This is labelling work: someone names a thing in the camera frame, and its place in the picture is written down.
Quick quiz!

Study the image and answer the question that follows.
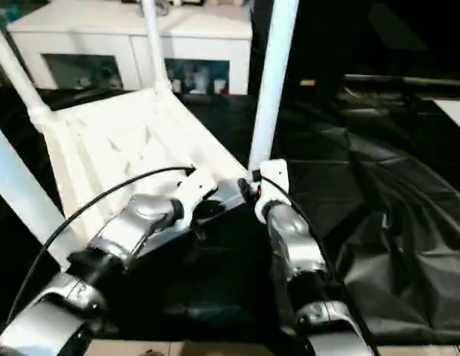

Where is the white flat board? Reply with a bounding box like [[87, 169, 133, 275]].
[[430, 98, 460, 134]]

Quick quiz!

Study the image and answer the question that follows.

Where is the black long bar device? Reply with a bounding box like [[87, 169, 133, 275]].
[[343, 73, 460, 90]]

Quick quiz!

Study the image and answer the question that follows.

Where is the white plastic table top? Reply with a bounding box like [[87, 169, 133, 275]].
[[29, 87, 253, 274]]

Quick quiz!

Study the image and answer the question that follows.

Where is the black plastic mat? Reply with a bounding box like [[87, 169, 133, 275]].
[[0, 87, 460, 344]]

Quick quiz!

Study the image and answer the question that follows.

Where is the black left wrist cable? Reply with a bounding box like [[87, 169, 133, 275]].
[[3, 165, 197, 327]]

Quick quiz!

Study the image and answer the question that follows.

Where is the white glass-door cabinet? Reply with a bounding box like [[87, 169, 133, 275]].
[[5, 0, 253, 96]]

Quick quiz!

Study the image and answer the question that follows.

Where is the black tall cabinet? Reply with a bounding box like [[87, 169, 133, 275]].
[[296, 0, 346, 93]]

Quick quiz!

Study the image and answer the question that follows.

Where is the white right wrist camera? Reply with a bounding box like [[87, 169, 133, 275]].
[[254, 158, 290, 223]]

